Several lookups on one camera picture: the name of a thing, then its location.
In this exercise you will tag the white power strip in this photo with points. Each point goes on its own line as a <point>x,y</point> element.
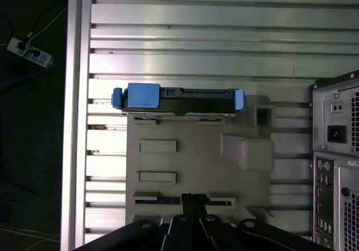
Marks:
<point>28,51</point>

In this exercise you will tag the hard disk in blue carrier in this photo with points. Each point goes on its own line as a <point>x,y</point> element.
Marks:
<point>143,96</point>

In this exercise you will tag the grey parts rack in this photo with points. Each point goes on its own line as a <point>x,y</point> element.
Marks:
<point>196,155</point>

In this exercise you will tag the aluminium table frame rail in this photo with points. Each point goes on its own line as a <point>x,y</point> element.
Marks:
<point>75,116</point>

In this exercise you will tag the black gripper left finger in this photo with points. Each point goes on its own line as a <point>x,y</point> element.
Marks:
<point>176,234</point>

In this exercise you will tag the silver PC case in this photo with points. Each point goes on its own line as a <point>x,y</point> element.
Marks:
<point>333,178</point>

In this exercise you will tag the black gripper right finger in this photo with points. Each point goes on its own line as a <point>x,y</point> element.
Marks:
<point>216,234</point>

